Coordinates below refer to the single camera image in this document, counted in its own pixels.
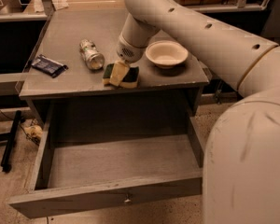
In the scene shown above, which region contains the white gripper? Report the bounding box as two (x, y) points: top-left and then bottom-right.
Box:
(109, 33), (147, 87)

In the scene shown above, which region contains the green yellow sponge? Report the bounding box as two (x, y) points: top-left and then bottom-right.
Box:
(103, 63), (139, 89)

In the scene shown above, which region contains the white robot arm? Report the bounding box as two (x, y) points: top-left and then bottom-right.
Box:
(118, 0), (280, 224)

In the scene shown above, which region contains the grey open top drawer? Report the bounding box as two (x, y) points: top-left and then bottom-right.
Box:
(8, 114), (203, 218)

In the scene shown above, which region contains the crushed silver soda can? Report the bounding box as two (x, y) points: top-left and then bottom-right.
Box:
(79, 39), (105, 71)

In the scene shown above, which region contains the grey wooden cabinet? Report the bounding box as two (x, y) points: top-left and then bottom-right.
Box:
(18, 7), (213, 147)

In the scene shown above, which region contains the white paper bowl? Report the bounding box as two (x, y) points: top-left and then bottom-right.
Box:
(146, 40), (189, 69)

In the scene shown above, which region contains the dark blue snack packet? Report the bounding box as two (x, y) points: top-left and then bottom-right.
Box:
(31, 54), (68, 78)

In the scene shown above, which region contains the crumpled beige object on floor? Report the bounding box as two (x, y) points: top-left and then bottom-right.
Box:
(24, 125), (43, 140)

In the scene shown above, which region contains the black pole on floor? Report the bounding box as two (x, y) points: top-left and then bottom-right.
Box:
(1, 110), (21, 173)

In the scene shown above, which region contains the grey side rail left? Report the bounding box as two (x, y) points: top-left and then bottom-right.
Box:
(0, 73), (27, 96)

